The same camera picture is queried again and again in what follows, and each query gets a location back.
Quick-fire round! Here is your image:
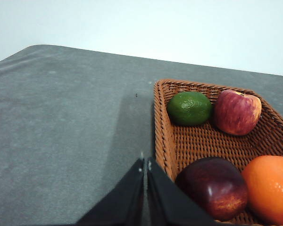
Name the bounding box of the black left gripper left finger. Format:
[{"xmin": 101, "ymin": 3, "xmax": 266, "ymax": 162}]
[{"xmin": 77, "ymin": 158, "xmax": 144, "ymax": 226}]

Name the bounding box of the brown wicker basket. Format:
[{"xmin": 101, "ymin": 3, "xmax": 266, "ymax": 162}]
[{"xmin": 153, "ymin": 80, "xmax": 283, "ymax": 180}]

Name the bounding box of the dark purple plum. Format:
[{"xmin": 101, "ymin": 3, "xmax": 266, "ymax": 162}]
[{"xmin": 176, "ymin": 157, "xmax": 248, "ymax": 222}]

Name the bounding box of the green lime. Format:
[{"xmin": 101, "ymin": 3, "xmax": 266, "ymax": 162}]
[{"xmin": 167, "ymin": 91, "xmax": 213, "ymax": 126}]

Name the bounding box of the orange mandarin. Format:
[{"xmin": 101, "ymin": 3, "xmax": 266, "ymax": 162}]
[{"xmin": 241, "ymin": 155, "xmax": 283, "ymax": 226}]

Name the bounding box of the red yellow apple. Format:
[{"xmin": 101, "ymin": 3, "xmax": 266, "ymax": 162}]
[{"xmin": 214, "ymin": 89, "xmax": 262, "ymax": 136}]

